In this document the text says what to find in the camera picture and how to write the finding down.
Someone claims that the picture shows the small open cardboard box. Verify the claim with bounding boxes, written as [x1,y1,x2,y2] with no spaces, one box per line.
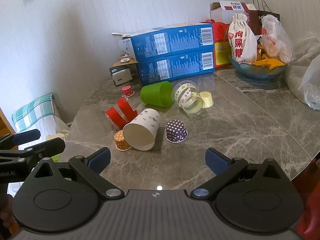
[109,54,139,86]

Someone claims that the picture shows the white leaf-print paper cup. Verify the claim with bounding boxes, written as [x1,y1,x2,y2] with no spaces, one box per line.
[122,108,161,151]

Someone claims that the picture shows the red striped plastic cup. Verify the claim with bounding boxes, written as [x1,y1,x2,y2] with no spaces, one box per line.
[105,97,138,132]

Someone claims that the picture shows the purple polka dot paper cup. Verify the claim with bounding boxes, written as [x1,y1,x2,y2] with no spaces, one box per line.
[166,120,188,143]

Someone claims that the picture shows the yellow polka dot paper cup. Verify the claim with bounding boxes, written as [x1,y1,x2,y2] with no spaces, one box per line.
[199,91,215,108]

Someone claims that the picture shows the yellow snack packets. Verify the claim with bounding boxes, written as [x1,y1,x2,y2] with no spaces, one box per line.
[252,45,286,70]

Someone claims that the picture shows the translucent white plastic bag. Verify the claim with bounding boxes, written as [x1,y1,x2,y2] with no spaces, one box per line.
[285,31,320,110]

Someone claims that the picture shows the red cloth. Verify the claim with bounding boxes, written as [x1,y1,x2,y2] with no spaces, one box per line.
[290,155,320,240]

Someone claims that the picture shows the white red-print plastic bag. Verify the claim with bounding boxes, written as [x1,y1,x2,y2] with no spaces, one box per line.
[261,14,294,64]

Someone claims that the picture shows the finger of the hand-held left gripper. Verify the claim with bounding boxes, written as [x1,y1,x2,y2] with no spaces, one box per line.
[0,129,41,150]
[0,137,66,165]

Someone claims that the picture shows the orange polka dot paper cup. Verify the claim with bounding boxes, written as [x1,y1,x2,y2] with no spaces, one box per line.
[114,131,132,152]

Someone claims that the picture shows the white drawstring cloth bag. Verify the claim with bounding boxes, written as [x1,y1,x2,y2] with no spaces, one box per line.
[228,13,257,64]

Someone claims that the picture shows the green and white packet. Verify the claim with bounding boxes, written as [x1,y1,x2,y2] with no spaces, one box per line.
[46,131,68,162]

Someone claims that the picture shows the red polka dot paper cup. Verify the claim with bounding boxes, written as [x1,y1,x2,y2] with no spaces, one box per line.
[121,86,135,97]

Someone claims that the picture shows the blue cardboard box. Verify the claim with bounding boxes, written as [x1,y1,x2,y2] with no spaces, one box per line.
[111,23,215,62]
[136,49,215,87]

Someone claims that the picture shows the black paper shopping bag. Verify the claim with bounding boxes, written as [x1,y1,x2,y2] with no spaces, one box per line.
[246,0,281,37]

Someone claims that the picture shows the clear patterned plastic cup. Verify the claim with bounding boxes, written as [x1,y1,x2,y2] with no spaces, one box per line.
[171,80,205,116]

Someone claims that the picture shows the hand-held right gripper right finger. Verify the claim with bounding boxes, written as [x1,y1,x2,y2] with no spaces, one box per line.
[190,148,294,202]

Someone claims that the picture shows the white and red open carton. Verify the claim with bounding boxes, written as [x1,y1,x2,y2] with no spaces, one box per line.
[209,0,257,26]

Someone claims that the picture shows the green plastic cup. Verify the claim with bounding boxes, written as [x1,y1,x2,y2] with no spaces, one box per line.
[140,81,174,108]

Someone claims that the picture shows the red and yellow box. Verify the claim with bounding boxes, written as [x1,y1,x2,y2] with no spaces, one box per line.
[205,19,235,69]

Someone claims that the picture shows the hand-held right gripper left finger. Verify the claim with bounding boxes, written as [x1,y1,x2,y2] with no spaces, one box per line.
[24,147,125,201]

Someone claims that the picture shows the blue glass bowl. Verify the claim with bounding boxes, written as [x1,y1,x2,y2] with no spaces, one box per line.
[229,55,288,81]

